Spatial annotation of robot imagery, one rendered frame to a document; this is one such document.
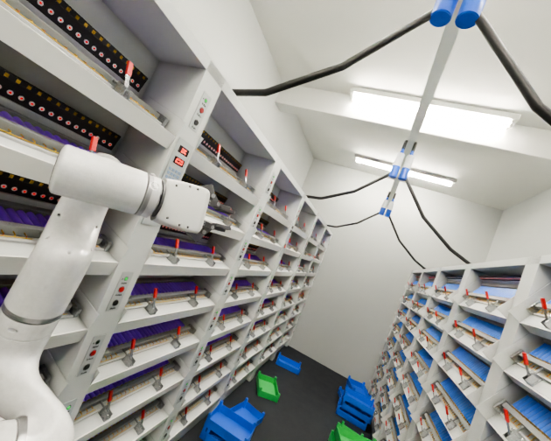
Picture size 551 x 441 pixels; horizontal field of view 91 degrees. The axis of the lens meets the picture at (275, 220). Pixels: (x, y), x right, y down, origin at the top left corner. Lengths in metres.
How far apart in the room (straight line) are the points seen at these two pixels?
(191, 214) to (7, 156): 0.33
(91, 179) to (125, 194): 0.05
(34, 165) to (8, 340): 0.32
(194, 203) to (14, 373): 0.41
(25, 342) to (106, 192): 0.30
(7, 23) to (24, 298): 0.44
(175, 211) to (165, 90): 0.52
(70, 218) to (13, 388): 0.29
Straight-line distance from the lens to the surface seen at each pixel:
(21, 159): 0.70
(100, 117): 0.98
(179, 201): 0.58
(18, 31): 0.68
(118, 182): 0.53
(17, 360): 0.68
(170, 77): 1.02
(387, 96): 2.67
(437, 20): 1.15
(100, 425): 1.33
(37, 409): 0.67
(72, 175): 0.53
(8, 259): 0.76
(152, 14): 0.89
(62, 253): 0.58
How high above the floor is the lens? 1.38
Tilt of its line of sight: 4 degrees up
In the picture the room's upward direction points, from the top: 23 degrees clockwise
